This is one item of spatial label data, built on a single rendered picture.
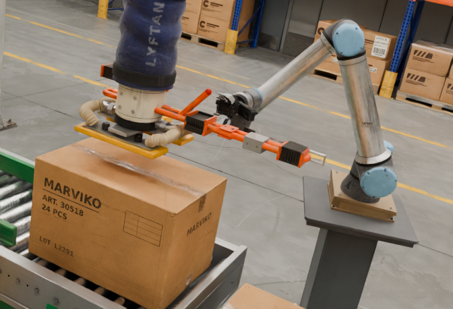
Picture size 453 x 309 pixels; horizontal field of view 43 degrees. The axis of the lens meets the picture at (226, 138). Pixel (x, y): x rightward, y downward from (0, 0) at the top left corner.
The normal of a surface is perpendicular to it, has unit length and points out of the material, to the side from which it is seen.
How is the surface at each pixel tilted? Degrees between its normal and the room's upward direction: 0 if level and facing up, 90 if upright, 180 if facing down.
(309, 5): 90
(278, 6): 90
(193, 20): 88
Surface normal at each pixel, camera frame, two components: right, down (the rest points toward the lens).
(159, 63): 0.46, 0.27
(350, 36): -0.15, 0.26
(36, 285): -0.43, 0.22
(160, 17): 0.25, 0.66
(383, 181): -0.10, 0.45
